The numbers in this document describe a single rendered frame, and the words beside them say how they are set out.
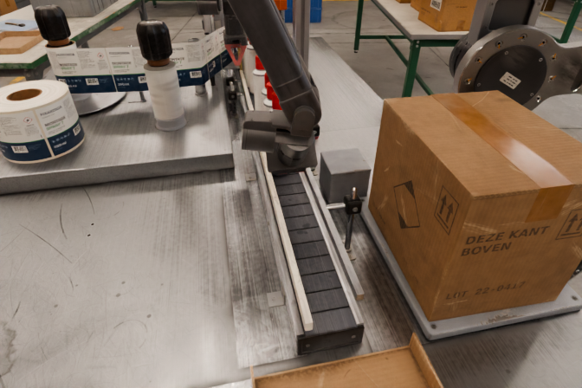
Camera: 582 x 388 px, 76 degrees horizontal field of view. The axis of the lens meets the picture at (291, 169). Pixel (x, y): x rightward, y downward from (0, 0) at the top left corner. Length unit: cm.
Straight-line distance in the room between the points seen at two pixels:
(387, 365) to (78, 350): 49
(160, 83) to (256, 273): 59
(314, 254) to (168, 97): 63
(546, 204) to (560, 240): 10
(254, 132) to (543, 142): 46
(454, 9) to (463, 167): 215
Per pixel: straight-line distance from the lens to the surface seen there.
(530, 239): 65
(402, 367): 68
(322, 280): 69
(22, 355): 79
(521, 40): 87
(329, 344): 66
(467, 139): 65
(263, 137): 65
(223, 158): 102
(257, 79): 107
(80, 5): 311
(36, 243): 98
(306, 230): 77
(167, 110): 113
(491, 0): 89
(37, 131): 112
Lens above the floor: 142
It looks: 35 degrees down
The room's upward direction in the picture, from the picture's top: straight up
